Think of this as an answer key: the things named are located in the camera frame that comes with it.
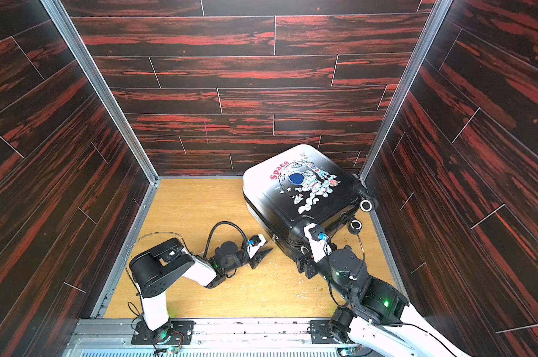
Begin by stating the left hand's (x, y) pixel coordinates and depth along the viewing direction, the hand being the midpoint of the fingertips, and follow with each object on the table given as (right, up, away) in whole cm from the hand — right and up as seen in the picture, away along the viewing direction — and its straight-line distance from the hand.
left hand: (270, 246), depth 86 cm
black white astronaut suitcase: (+7, +22, -1) cm, 24 cm away
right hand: (+11, +7, -21) cm, 24 cm away
